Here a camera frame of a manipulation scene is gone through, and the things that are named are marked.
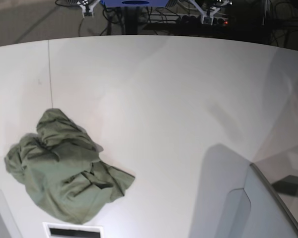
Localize green t-shirt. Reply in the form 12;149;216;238
4;109;135;225

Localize black power strip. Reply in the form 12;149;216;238
176;15;228;26

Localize black table leg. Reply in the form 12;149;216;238
123;6;140;35

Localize blue box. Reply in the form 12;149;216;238
103;0;168;7

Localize white slotted plate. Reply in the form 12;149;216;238
43;222;105;238

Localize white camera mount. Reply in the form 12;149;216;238
189;0;232;19
76;0;100;18

